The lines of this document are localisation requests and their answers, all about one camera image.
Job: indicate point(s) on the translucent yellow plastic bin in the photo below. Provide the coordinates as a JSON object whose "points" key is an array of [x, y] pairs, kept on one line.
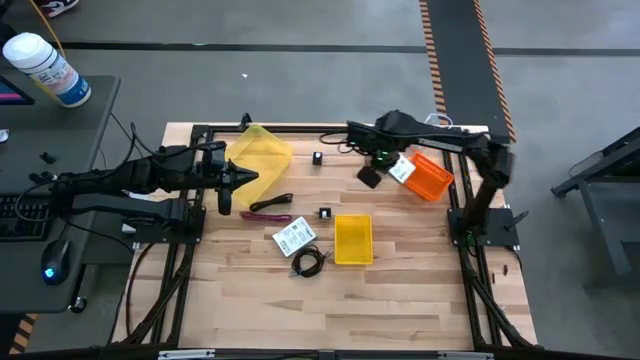
{"points": [[262, 155]]}

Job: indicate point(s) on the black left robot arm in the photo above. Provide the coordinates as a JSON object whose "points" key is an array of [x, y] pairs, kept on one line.
{"points": [[140, 175]]}

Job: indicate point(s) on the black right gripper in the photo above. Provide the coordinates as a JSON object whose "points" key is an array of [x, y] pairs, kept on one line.
{"points": [[382, 154]]}

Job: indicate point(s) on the yellow perforated plastic basket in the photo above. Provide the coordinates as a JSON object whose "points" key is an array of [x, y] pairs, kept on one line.
{"points": [[353, 240]]}

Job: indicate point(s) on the small black knob pair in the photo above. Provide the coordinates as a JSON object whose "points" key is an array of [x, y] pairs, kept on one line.
{"points": [[41, 176]]}

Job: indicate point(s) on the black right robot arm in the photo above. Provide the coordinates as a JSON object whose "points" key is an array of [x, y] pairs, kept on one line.
{"points": [[435, 132]]}

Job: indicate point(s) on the person's shoe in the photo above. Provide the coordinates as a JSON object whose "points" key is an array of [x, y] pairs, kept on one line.
{"points": [[59, 6]]}

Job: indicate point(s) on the desk monitor corner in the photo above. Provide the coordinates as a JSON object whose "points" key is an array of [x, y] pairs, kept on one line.
{"points": [[12, 94]]}

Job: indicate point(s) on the black keyboard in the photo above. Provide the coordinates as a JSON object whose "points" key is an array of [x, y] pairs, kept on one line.
{"points": [[22, 220]]}

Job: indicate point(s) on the white wipes canister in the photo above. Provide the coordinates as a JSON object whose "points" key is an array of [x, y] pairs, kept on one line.
{"points": [[47, 69]]}

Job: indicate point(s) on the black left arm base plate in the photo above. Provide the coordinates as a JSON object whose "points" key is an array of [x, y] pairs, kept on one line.
{"points": [[160, 232]]}

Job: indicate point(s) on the black aluminium rig frame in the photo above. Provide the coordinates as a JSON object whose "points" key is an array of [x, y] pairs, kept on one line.
{"points": [[470, 300]]}

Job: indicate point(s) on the orange perforated plastic basket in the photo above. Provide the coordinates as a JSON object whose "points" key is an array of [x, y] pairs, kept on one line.
{"points": [[430, 177]]}

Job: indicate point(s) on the black desk caster wheel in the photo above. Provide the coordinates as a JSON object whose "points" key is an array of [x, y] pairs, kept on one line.
{"points": [[78, 304]]}

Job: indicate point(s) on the dark grey desk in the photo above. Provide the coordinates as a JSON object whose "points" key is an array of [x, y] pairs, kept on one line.
{"points": [[60, 130]]}

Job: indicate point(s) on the small black cube adapter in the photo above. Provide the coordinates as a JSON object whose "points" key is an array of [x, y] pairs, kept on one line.
{"points": [[325, 213], [317, 158]]}

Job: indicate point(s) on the white labelled packet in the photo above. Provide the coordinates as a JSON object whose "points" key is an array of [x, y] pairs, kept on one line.
{"points": [[294, 236], [401, 169]]}

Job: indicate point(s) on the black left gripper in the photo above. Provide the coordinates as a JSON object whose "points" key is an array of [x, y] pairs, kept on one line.
{"points": [[224, 172]]}

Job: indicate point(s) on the silver mounting bracket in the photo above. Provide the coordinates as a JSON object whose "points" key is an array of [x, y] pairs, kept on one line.
{"points": [[465, 355], [186, 354]]}

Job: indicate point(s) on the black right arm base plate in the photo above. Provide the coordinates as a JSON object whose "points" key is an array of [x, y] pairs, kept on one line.
{"points": [[500, 227]]}

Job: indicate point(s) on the black computer mouse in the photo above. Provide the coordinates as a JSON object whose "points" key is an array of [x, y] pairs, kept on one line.
{"points": [[55, 262]]}

